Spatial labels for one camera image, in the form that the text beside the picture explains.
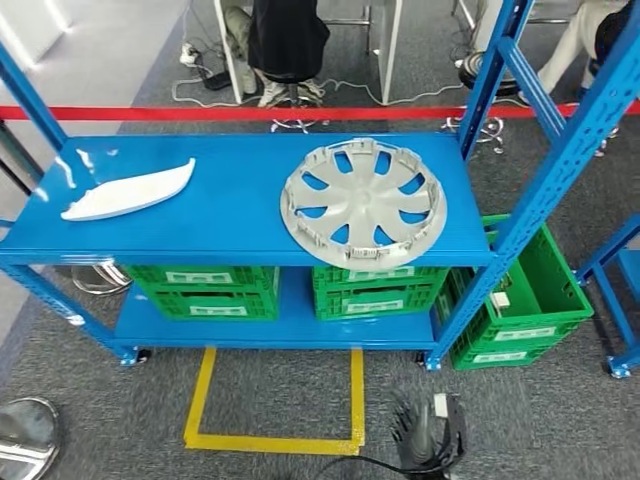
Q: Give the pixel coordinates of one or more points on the yellow floor tape square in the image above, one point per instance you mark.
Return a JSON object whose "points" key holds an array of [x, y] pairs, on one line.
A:
{"points": [[275, 444]]}

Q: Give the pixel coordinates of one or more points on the grey plastic wheel hubcap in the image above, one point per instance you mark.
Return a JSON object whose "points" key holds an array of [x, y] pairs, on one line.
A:
{"points": [[364, 202]]}

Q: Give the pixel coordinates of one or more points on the round chrome stanchion base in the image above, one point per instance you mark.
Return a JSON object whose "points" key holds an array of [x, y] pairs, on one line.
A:
{"points": [[25, 437]]}

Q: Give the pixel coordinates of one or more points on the white curved plastic part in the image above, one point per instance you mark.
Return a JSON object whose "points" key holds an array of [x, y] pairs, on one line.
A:
{"points": [[130, 195]]}

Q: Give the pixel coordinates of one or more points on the black router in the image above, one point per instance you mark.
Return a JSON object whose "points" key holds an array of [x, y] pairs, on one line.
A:
{"points": [[217, 79]]}

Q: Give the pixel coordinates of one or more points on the blue steel shelving rack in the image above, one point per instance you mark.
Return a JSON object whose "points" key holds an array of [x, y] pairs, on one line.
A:
{"points": [[225, 199], [610, 248]]}

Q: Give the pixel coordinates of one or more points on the black barrier belt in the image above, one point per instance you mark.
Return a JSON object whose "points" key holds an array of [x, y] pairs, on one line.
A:
{"points": [[15, 177]]}

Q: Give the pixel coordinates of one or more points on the chrome stanchion post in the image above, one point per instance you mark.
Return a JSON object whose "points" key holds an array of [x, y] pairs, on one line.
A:
{"points": [[100, 278]]}

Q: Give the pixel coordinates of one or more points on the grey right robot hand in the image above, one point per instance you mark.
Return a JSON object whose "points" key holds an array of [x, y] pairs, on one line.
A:
{"points": [[420, 434]]}

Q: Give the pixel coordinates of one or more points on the red barrier belt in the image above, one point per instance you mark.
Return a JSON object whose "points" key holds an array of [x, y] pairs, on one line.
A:
{"points": [[200, 113]]}

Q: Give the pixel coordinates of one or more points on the white desk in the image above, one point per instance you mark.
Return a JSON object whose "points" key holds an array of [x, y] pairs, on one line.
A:
{"points": [[390, 46], [481, 26]]}

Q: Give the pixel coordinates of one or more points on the white power strip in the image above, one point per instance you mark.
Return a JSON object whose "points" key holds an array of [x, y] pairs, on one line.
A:
{"points": [[189, 54]]}

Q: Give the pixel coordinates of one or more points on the person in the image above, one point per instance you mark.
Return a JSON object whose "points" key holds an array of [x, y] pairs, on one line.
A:
{"points": [[564, 46], [280, 40]]}

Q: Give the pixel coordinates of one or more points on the black round stool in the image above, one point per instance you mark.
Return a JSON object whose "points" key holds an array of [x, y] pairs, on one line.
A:
{"points": [[295, 93], [470, 71]]}

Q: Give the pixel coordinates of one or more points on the small white box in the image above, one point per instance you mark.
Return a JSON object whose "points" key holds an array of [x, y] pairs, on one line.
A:
{"points": [[500, 301]]}

